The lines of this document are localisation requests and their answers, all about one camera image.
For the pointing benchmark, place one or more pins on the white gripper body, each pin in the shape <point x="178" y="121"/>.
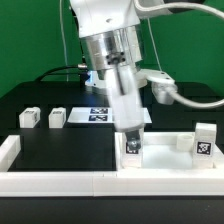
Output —
<point x="124" y="98"/>

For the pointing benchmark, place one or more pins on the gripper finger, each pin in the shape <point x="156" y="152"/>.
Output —
<point x="133" y="140"/>

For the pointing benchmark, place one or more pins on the white square tabletop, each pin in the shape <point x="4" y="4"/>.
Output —
<point x="167" y="150"/>

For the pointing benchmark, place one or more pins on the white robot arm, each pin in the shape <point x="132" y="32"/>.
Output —
<point x="108" y="30"/>

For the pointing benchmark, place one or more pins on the white marker sheet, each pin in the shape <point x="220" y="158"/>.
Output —
<point x="98" y="115"/>

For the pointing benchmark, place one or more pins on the white U-shaped obstacle fence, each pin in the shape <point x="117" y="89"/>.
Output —
<point x="123" y="182"/>

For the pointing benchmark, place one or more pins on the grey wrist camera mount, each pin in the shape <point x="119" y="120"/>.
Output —
<point x="161" y="83"/>

